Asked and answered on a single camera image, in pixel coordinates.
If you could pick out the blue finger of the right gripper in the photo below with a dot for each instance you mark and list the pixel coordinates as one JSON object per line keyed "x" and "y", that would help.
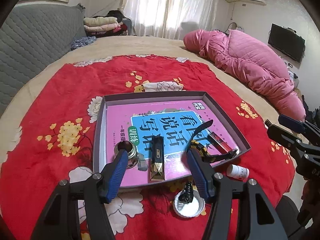
{"x": 292, "y": 124}

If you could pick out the black flat television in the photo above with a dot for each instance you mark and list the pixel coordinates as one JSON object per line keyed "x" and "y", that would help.
{"x": 287, "y": 42}

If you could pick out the grey quilted headboard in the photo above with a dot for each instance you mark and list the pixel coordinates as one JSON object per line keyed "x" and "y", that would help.
{"x": 32, "y": 37}

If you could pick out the grey shallow cardboard box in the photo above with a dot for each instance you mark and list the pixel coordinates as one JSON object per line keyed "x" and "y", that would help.
{"x": 99, "y": 149}

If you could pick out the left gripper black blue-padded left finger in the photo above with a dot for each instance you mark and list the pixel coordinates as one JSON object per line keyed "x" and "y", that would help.
{"x": 59, "y": 218}

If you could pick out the stack of folded blankets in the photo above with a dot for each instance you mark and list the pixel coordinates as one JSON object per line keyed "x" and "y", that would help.
{"x": 113, "y": 24}

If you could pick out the small white pill bottle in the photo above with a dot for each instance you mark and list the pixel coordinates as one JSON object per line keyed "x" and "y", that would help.
{"x": 237, "y": 172}

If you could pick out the white sheer curtain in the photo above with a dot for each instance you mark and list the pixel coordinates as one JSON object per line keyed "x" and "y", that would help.
{"x": 171, "y": 19}

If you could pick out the black spiral hair clip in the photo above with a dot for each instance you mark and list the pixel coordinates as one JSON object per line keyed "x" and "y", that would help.
{"x": 187, "y": 194}

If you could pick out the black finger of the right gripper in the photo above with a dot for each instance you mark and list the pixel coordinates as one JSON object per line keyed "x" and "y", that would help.
{"x": 281, "y": 136}

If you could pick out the beige bed sheet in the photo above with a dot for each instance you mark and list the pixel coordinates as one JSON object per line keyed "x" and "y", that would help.
{"x": 114, "y": 46}

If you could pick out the pink quilted duvet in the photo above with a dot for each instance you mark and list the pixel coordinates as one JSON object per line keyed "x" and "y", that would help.
{"x": 251, "y": 62}

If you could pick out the pink Chinese workbook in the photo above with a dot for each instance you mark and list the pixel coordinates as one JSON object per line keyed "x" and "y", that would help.
{"x": 173, "y": 120}

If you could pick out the red floral blanket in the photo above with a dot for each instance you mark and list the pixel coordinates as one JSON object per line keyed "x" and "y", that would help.
{"x": 54, "y": 140}

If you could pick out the yellow black digital watch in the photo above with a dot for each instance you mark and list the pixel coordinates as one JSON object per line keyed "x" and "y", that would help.
{"x": 206, "y": 150}

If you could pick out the white plastic jar lid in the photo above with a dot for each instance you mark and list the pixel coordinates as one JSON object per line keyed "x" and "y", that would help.
{"x": 190, "y": 210}

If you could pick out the red lipstick tube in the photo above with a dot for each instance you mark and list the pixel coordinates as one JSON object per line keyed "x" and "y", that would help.
{"x": 218, "y": 143}

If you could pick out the blue patterned cloth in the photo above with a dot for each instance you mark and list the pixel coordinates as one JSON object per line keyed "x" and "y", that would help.
{"x": 84, "y": 41}

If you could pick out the black gold faceted lighter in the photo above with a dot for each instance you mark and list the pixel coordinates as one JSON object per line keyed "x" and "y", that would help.
{"x": 157, "y": 159}

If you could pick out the metal threaded pipe fitting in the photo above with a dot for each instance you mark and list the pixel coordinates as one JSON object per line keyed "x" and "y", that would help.
{"x": 136, "y": 159}

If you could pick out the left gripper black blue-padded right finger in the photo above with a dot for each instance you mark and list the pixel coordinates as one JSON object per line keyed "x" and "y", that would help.
{"x": 257, "y": 218}

